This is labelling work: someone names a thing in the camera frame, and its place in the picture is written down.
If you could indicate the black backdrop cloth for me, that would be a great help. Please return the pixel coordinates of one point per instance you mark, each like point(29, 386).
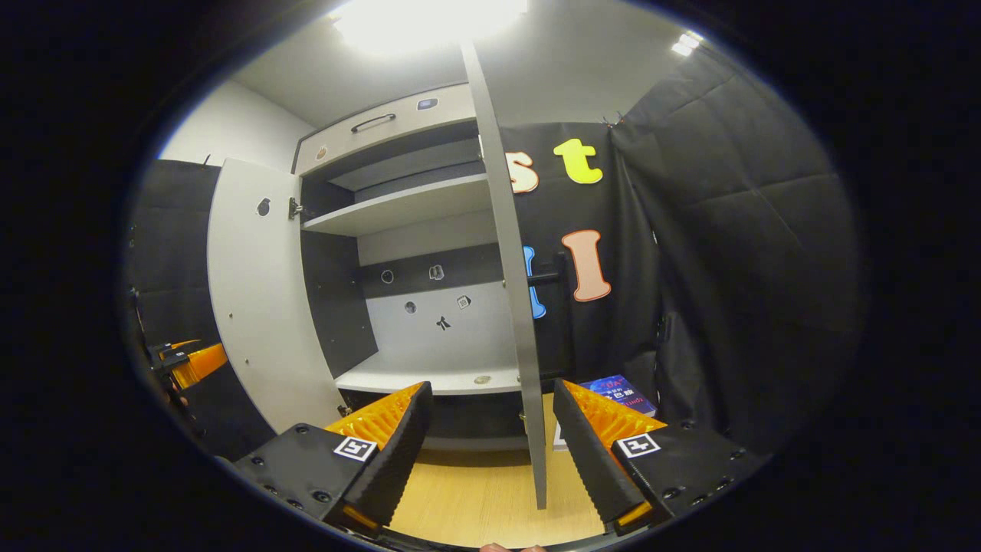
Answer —
point(172, 253)
point(751, 253)

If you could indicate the large ceiling light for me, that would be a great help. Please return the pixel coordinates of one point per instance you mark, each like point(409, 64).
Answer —
point(429, 23)

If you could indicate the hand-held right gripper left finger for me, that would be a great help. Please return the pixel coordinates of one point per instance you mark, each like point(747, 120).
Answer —
point(398, 460)

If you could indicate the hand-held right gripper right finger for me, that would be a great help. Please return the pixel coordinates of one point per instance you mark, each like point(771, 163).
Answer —
point(590, 468)

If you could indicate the grey double-door shoe cabinet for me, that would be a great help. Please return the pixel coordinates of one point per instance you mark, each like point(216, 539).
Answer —
point(406, 203)

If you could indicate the grey cabinet door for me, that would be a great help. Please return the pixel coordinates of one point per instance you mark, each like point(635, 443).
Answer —
point(260, 307)
point(517, 307)

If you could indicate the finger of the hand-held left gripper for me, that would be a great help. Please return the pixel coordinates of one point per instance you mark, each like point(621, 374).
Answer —
point(184, 344)
point(203, 363)

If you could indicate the blue book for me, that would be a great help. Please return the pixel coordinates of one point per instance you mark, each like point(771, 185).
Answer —
point(625, 392)

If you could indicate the metal door hinge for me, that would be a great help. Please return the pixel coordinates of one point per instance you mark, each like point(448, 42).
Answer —
point(295, 208)

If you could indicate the small ceiling light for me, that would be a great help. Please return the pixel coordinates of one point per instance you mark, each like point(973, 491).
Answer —
point(687, 44)

